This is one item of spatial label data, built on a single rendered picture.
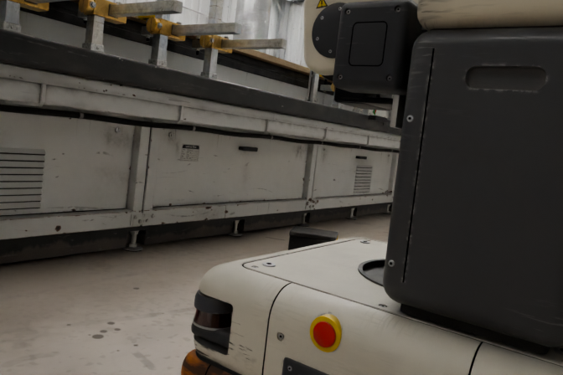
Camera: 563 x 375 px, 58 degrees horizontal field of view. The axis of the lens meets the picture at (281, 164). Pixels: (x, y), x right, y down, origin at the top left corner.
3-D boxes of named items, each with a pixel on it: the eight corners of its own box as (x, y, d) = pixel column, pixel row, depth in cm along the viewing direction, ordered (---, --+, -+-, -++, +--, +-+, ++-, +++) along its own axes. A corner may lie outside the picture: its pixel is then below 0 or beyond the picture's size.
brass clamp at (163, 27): (186, 41, 178) (188, 26, 177) (156, 32, 167) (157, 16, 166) (173, 41, 181) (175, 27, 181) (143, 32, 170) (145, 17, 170)
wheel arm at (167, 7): (182, 17, 139) (183, 1, 139) (173, 13, 136) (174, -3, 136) (86, 22, 164) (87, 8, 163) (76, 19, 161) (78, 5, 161)
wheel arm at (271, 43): (286, 51, 180) (287, 39, 180) (281, 49, 177) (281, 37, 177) (197, 51, 205) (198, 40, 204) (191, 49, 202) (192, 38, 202)
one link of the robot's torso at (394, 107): (448, 136, 103) (465, 12, 102) (394, 123, 80) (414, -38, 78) (333, 125, 118) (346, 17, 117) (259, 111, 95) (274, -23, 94)
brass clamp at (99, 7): (127, 23, 157) (129, 7, 157) (89, 12, 146) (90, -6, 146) (115, 24, 161) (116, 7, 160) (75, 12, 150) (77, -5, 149)
